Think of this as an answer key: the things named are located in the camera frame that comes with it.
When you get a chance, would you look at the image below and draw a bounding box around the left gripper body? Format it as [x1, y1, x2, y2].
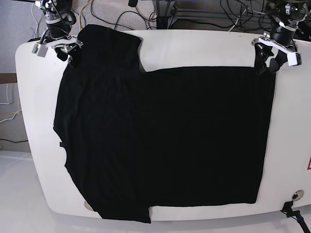
[252, 23, 298, 58]

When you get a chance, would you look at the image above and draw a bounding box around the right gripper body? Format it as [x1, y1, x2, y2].
[38, 27, 83, 53]

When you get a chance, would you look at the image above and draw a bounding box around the black T-shirt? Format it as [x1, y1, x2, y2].
[53, 25, 276, 223]

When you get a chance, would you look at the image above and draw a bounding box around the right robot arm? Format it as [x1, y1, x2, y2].
[32, 0, 83, 67]

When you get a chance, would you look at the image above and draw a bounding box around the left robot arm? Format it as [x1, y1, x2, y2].
[252, 0, 310, 74]

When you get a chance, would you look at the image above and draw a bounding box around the red warning triangle sticker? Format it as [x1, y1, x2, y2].
[307, 157, 311, 170]

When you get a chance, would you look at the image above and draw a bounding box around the silver table grommet right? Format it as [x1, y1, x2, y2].
[292, 190, 304, 201]

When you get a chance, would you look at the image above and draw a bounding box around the silver table grommet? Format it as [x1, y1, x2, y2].
[292, 190, 304, 201]
[84, 200, 94, 211]

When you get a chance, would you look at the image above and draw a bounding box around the silver table grommet left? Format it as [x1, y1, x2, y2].
[84, 200, 94, 211]

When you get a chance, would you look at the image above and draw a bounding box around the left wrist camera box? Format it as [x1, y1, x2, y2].
[287, 52, 302, 66]

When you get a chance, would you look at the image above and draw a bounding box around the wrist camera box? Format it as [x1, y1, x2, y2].
[287, 52, 302, 66]
[32, 43, 48, 57]

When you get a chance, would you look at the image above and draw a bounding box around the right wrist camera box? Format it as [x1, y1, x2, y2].
[32, 43, 48, 57]

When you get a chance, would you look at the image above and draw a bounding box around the yellow cable on floor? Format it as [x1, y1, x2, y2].
[78, 0, 93, 32]

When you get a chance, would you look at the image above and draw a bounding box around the white cable on floor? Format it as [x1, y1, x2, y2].
[0, 83, 17, 105]

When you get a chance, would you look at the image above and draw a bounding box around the metal frame post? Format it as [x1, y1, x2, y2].
[152, 0, 176, 30]

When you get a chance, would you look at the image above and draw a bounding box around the black clamp with cable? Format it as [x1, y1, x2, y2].
[280, 201, 311, 233]

